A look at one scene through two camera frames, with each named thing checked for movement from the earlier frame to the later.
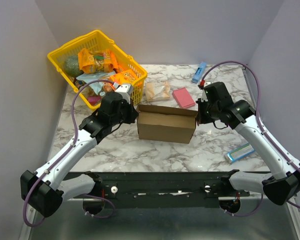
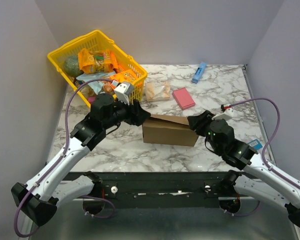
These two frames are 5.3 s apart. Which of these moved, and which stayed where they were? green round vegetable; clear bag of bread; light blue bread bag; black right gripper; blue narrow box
Moved: black right gripper
Stayed: clear bag of bread; blue narrow box; green round vegetable; light blue bread bag
